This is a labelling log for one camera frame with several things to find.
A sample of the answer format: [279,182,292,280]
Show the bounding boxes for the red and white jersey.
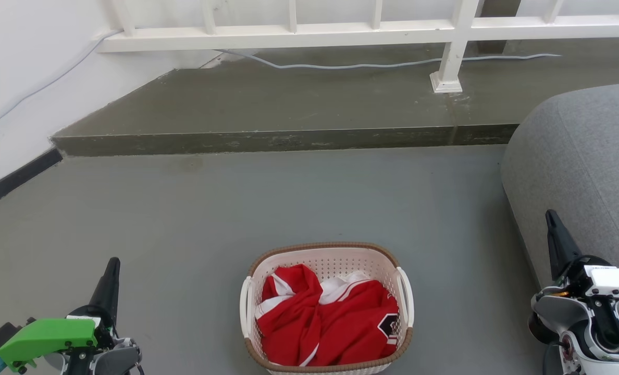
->
[255,263,400,367]

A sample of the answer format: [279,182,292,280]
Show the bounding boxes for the white railing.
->
[96,0,619,94]

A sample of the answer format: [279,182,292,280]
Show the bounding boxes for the grey fabric sofa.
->
[500,83,619,292]

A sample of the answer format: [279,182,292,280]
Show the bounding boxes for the black baseboard strip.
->
[0,148,64,214]

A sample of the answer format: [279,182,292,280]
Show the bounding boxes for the dark grey pillar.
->
[475,0,519,54]

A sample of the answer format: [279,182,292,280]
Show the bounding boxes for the white plastic laundry basket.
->
[239,241,415,375]

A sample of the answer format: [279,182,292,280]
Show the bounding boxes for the light grey cable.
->
[213,48,562,70]
[0,29,123,136]

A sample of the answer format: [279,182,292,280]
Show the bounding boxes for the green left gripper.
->
[0,257,121,372]

